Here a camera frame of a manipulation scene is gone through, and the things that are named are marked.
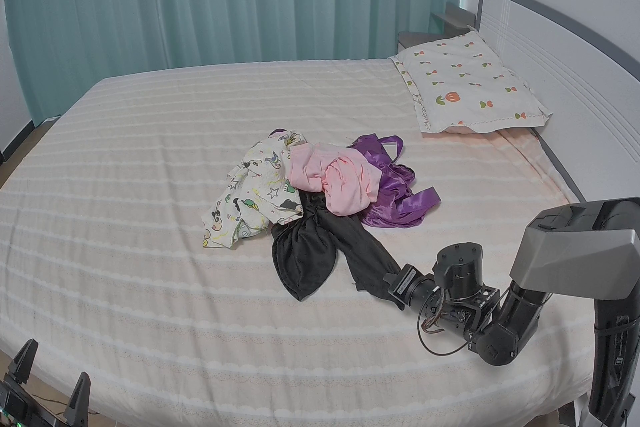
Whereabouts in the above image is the purple garment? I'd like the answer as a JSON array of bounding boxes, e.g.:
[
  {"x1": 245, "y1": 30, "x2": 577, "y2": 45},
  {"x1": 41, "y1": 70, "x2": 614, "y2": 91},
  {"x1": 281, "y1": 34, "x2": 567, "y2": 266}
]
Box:
[{"x1": 350, "y1": 133, "x2": 442, "y2": 231}]

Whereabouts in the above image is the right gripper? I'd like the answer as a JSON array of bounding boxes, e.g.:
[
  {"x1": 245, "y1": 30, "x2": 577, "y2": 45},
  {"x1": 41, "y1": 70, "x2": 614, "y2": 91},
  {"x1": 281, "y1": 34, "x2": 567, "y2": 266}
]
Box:
[{"x1": 384, "y1": 264, "x2": 437, "y2": 312}]

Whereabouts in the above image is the pink garment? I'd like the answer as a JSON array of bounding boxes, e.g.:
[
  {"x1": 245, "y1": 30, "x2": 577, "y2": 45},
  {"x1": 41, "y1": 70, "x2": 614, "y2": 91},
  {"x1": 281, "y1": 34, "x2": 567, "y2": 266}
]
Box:
[{"x1": 287, "y1": 141, "x2": 384, "y2": 219}]

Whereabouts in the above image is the grey bedside table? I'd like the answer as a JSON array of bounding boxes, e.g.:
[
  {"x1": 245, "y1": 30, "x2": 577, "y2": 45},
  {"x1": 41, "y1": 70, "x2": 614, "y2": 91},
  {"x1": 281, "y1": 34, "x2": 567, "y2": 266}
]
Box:
[{"x1": 397, "y1": 2, "x2": 477, "y2": 54}]

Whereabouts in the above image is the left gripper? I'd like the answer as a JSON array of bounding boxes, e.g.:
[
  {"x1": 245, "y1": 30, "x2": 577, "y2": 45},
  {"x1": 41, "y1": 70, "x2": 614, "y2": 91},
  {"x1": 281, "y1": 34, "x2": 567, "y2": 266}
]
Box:
[{"x1": 0, "y1": 338, "x2": 92, "y2": 427}]

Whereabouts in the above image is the bed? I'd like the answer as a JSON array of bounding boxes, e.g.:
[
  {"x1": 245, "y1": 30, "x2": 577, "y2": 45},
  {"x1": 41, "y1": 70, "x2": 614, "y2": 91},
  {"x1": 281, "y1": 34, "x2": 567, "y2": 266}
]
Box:
[{"x1": 0, "y1": 0, "x2": 640, "y2": 427}]

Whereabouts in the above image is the white printed pillow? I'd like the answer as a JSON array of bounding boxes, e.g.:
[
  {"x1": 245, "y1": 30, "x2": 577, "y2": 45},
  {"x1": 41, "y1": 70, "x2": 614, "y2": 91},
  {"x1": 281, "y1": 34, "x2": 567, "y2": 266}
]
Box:
[{"x1": 389, "y1": 26, "x2": 554, "y2": 135}]

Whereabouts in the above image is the black T-shirt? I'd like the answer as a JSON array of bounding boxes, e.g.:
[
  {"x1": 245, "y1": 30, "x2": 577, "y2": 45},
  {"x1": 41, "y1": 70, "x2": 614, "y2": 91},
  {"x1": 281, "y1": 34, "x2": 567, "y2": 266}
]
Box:
[{"x1": 271, "y1": 190, "x2": 402, "y2": 302}]

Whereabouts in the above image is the white printed pyjama garment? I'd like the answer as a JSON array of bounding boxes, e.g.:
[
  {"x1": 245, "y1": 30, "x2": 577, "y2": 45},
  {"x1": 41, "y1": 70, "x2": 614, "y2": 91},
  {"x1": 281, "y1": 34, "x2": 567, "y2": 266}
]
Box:
[{"x1": 201, "y1": 128, "x2": 307, "y2": 250}]

